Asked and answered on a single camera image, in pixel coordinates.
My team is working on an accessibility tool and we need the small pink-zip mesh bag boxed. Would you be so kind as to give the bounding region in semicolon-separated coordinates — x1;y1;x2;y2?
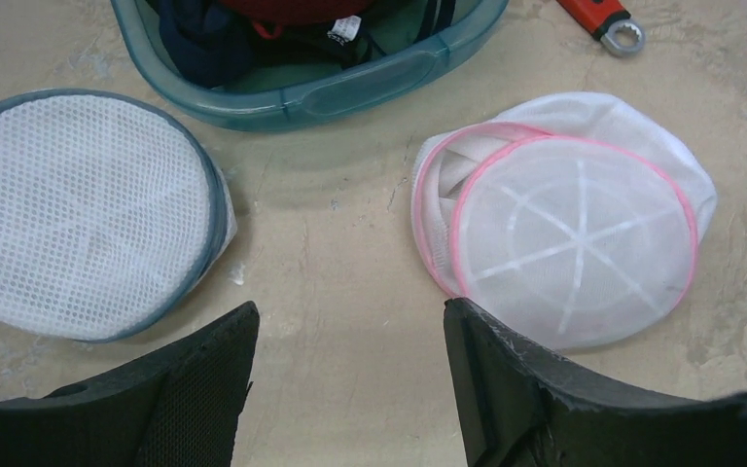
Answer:
410;91;718;350

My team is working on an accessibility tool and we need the teal plastic basin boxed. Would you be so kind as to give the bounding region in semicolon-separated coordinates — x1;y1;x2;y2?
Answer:
112;1;507;132

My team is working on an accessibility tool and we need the red-handled adjustable wrench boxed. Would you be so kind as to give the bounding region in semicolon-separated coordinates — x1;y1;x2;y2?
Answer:
557;0;646;57

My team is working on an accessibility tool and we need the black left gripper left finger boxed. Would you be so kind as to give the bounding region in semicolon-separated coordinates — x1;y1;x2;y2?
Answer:
0;302;260;466

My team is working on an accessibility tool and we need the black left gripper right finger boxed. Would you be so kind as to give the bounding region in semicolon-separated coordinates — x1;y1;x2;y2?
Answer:
444;299;747;466

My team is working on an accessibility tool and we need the navy blue bra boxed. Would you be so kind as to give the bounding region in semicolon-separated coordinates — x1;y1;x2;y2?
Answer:
149;1;456;89

